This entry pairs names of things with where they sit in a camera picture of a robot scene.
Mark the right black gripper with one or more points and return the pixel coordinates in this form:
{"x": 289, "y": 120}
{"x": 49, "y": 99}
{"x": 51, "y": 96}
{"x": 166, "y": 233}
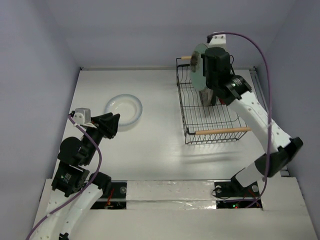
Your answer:
{"x": 207, "y": 72}

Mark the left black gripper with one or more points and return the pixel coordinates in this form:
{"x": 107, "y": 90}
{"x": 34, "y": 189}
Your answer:
{"x": 109, "y": 123}

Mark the green flower plate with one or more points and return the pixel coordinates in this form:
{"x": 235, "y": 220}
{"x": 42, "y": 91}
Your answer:
{"x": 198, "y": 67}

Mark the white bowl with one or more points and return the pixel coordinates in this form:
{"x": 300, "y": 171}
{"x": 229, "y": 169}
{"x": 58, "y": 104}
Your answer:
{"x": 130, "y": 109}

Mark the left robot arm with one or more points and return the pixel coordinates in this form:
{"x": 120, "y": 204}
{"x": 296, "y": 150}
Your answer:
{"x": 74, "y": 189}

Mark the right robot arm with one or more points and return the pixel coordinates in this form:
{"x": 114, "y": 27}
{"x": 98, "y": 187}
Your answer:
{"x": 235, "y": 92}

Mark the grey brown plate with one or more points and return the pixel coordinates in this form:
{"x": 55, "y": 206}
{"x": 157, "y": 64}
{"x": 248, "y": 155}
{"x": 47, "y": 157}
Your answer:
{"x": 207, "y": 97}

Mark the teal red plate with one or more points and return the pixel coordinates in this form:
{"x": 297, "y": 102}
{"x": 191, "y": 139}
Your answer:
{"x": 221, "y": 101}

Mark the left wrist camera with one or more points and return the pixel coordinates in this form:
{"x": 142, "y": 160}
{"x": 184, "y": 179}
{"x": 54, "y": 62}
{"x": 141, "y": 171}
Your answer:
{"x": 82, "y": 116}

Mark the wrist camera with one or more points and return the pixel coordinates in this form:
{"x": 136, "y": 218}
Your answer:
{"x": 82, "y": 116}
{"x": 218, "y": 41}

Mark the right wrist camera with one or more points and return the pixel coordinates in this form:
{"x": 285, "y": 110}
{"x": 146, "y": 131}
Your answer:
{"x": 218, "y": 41}

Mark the black wire dish rack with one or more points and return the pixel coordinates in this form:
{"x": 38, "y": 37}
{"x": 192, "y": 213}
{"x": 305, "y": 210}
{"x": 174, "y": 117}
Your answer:
{"x": 204, "y": 124}

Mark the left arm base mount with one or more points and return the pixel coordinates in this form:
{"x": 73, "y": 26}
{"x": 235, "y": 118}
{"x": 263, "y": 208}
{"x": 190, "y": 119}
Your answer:
{"x": 115, "y": 199}

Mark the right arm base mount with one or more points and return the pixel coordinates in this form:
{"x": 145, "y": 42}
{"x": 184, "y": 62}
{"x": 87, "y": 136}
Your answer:
{"x": 231, "y": 196}

